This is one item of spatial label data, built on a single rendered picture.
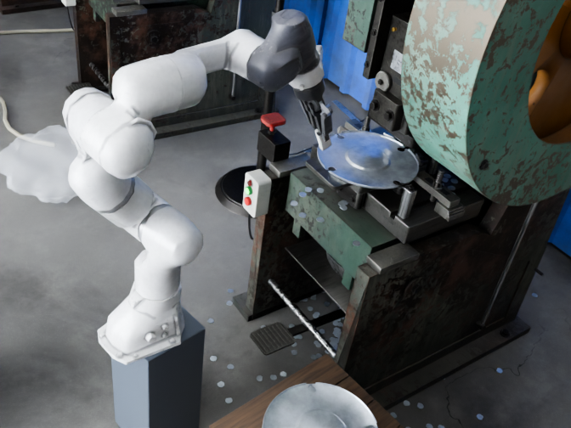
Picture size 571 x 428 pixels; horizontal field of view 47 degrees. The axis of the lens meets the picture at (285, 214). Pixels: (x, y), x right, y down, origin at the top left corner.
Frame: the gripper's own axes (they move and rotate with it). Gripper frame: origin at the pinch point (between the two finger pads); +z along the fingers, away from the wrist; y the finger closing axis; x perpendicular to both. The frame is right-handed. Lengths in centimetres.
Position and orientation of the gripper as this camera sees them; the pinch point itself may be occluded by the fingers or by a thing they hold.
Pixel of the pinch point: (323, 137)
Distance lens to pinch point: 172.5
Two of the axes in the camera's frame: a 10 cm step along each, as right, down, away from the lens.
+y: 5.6, 5.6, -6.1
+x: 7.9, -5.8, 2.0
